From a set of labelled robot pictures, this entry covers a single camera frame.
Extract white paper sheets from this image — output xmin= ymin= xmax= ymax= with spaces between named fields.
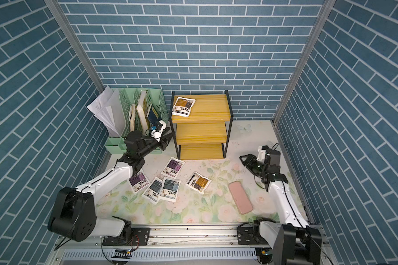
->
xmin=87 ymin=86 xmax=126 ymax=138

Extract pink eyeglass case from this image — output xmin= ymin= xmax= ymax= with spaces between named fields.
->
xmin=228 ymin=181 xmax=253 ymax=215

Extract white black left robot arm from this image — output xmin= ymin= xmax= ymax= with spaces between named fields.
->
xmin=48 ymin=129 xmax=175 ymax=245

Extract wooden black-frame three-tier shelf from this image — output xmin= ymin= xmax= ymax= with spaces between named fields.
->
xmin=169 ymin=90 xmax=234 ymax=160

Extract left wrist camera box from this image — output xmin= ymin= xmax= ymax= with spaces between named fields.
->
xmin=149 ymin=120 xmax=166 ymax=141

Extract green plastic file organizer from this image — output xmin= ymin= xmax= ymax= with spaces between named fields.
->
xmin=104 ymin=87 xmax=170 ymax=155

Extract dark navy notebook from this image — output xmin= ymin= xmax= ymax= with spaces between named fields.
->
xmin=147 ymin=105 xmax=161 ymax=129

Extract teal coffee bag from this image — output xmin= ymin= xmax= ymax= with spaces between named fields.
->
xmin=142 ymin=177 xmax=164 ymax=205
xmin=159 ymin=177 xmax=181 ymax=202

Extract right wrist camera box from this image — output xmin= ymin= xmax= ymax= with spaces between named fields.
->
xmin=256 ymin=145 xmax=271 ymax=164

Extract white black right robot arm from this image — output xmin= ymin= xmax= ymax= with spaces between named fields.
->
xmin=239 ymin=145 xmax=322 ymax=265

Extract purple coffee bag upper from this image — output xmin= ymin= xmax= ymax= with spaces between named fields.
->
xmin=161 ymin=157 xmax=185 ymax=179

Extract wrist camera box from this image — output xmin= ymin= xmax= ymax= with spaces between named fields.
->
xmin=256 ymin=145 xmax=271 ymax=164
xmin=149 ymin=120 xmax=166 ymax=141

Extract purple coffee bag left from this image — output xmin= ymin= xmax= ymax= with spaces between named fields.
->
xmin=128 ymin=170 xmax=150 ymax=194

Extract thin beige book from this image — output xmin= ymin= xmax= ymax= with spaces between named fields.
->
xmin=129 ymin=104 xmax=136 ymax=131

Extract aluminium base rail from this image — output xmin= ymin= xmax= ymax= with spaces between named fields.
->
xmin=44 ymin=221 xmax=339 ymax=265

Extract floral table mat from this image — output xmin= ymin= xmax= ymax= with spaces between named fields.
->
xmin=96 ymin=120 xmax=279 ymax=224

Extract purple coffee bag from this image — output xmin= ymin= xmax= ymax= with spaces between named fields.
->
xmin=161 ymin=157 xmax=185 ymax=179
xmin=128 ymin=170 xmax=150 ymax=194

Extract thick cream book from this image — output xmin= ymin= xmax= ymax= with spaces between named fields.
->
xmin=136 ymin=90 xmax=150 ymax=134

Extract yellow coffee bag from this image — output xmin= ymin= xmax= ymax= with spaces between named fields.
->
xmin=186 ymin=172 xmax=212 ymax=194
xmin=172 ymin=97 xmax=196 ymax=117

